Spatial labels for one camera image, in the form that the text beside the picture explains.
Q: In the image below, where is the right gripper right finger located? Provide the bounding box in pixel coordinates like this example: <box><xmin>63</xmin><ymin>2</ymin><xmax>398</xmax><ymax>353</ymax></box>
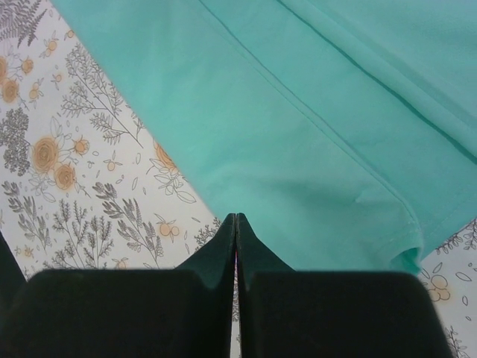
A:
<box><xmin>235</xmin><ymin>213</ymin><xmax>452</xmax><ymax>357</ymax></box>

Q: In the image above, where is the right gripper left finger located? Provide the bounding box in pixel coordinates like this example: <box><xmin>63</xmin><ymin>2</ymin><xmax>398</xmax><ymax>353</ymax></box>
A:
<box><xmin>1</xmin><ymin>214</ymin><xmax>236</xmax><ymax>357</ymax></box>

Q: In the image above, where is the teal t shirt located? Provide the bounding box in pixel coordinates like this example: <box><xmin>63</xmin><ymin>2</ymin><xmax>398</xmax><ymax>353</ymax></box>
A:
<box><xmin>54</xmin><ymin>1</ymin><xmax>476</xmax><ymax>274</ymax></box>

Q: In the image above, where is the floral patterned table mat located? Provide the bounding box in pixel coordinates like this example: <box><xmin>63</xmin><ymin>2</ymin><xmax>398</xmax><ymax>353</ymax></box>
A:
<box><xmin>0</xmin><ymin>0</ymin><xmax>477</xmax><ymax>358</ymax></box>

